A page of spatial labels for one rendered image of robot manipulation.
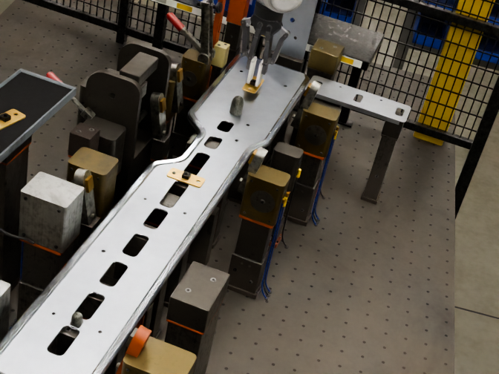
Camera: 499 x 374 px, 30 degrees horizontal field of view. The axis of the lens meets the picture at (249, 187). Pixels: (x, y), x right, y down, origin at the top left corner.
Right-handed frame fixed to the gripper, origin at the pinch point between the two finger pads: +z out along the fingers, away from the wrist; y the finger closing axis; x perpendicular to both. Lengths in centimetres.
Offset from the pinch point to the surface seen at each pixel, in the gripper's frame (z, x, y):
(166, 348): 0, -104, 18
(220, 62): 3.9, 5.6, -11.5
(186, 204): 6, -56, 4
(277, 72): 6.0, 14.3, 2.8
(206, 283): 3, -81, 18
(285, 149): 6.9, -20.6, 16.2
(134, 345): -3, -108, 14
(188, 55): 0.9, -1.6, -18.5
